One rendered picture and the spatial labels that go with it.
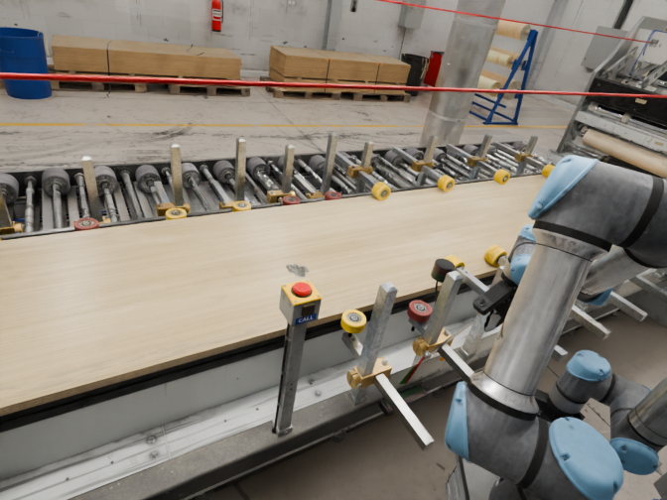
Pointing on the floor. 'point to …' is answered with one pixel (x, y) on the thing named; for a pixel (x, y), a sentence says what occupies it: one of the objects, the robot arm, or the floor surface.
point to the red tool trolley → (433, 68)
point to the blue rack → (508, 84)
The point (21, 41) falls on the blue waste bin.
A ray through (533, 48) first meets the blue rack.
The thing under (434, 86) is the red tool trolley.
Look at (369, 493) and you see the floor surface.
